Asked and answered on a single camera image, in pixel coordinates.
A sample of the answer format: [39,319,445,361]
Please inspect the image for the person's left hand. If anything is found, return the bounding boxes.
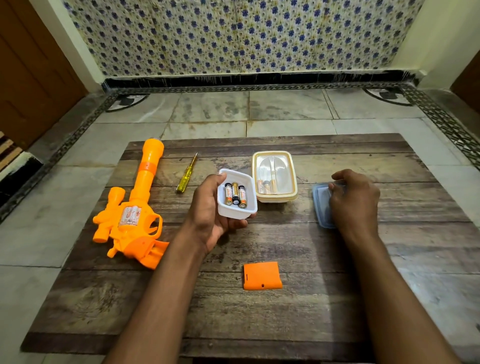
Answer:
[186,173,258,256]

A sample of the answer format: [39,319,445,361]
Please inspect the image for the person's right hand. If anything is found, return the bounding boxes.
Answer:
[328,169,382,241]

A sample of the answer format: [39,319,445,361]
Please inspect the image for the translucent blue container lid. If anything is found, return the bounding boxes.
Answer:
[312,181,346,230]

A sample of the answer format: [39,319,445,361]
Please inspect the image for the small white plastic container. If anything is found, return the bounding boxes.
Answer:
[217,168,258,220]

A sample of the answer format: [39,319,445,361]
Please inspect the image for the person's right forearm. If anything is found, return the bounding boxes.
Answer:
[343,232,463,364]

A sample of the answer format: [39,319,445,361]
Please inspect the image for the person's left forearm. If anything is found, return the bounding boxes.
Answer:
[103,226,211,364]

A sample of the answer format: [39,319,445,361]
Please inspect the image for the cream lunch box clear lid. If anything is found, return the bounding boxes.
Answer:
[251,150,299,204]

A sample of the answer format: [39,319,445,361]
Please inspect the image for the orange toy gun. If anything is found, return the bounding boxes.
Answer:
[92,138,170,270]

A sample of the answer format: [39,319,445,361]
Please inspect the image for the orange battery compartment cover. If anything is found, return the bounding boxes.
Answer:
[242,261,283,291]

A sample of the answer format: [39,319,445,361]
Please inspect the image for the brown wooden door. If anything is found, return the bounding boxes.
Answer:
[449,50,480,115]
[0,0,89,151]

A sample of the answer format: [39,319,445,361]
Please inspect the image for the striped doormat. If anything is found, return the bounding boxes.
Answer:
[0,131,43,208]

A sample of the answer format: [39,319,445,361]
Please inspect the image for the yellow handled screwdriver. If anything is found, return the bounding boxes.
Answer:
[176,152,199,194]

